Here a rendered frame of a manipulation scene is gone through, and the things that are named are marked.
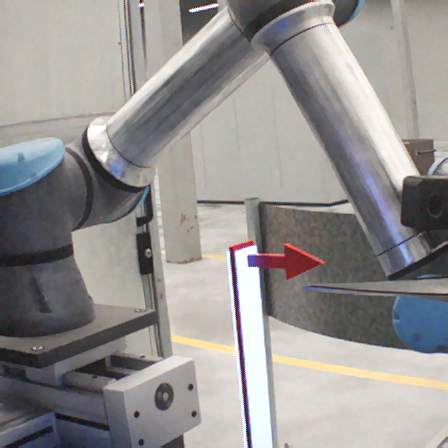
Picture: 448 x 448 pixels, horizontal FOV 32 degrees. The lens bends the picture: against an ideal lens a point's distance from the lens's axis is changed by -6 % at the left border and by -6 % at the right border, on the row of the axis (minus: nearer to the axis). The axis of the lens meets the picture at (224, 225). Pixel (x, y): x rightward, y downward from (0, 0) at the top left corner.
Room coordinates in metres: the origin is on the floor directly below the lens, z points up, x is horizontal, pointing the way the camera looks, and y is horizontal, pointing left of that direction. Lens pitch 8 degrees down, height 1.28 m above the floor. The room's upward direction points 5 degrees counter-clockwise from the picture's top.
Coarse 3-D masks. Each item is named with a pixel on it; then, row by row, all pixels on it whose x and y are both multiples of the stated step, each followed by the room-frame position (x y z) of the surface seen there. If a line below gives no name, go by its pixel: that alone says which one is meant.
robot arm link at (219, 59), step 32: (352, 0) 0.93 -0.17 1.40; (224, 32) 0.96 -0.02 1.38; (192, 64) 0.99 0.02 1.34; (224, 64) 0.97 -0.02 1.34; (256, 64) 0.98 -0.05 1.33; (160, 96) 1.01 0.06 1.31; (192, 96) 1.00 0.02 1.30; (224, 96) 1.01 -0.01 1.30; (96, 128) 1.07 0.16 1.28; (128, 128) 1.04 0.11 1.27; (160, 128) 1.03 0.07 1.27; (192, 128) 1.05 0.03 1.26; (96, 160) 1.05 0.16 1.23; (128, 160) 1.05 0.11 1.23; (96, 192) 1.05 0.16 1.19; (128, 192) 1.08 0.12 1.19; (96, 224) 1.10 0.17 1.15
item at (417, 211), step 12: (408, 180) 0.68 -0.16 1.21; (420, 180) 0.67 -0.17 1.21; (432, 180) 0.67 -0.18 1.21; (444, 180) 0.68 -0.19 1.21; (408, 192) 0.68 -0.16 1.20; (420, 192) 0.67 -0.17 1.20; (432, 192) 0.67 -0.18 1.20; (444, 192) 0.68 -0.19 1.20; (408, 204) 0.68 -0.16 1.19; (420, 204) 0.67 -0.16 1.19; (432, 204) 0.67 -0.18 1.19; (444, 204) 0.68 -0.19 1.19; (408, 216) 0.67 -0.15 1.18; (420, 216) 0.67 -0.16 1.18; (432, 216) 0.67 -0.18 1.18; (444, 216) 0.68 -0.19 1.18; (420, 228) 0.67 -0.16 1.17; (432, 228) 0.68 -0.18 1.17; (444, 228) 0.68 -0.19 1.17
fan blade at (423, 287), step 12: (444, 276) 0.45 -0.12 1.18; (312, 288) 0.42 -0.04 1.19; (324, 288) 0.41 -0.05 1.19; (336, 288) 0.41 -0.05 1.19; (348, 288) 0.40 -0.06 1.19; (360, 288) 0.41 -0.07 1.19; (372, 288) 0.41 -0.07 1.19; (384, 288) 0.41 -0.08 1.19; (396, 288) 0.40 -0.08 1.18; (408, 288) 0.40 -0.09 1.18; (420, 288) 0.40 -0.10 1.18; (432, 288) 0.40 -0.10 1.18; (444, 288) 0.40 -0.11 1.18; (444, 300) 0.56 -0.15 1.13
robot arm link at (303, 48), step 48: (240, 0) 0.80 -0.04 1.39; (288, 0) 0.77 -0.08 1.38; (288, 48) 0.78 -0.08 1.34; (336, 48) 0.78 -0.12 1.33; (336, 96) 0.76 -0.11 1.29; (336, 144) 0.76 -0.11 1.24; (384, 144) 0.75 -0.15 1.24; (384, 192) 0.74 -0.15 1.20; (384, 240) 0.74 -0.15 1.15; (432, 240) 0.73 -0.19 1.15; (432, 336) 0.70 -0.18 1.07
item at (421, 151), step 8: (408, 144) 6.94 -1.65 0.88; (416, 144) 7.01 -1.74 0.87; (424, 144) 7.12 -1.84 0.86; (432, 144) 7.24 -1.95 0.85; (408, 152) 6.95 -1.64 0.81; (416, 152) 7.00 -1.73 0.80; (424, 152) 7.00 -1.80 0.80; (432, 152) 7.16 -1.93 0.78; (416, 160) 7.00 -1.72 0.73; (424, 160) 7.11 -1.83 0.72; (432, 160) 7.22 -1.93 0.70; (416, 168) 6.99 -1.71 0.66; (424, 168) 7.10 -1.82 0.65
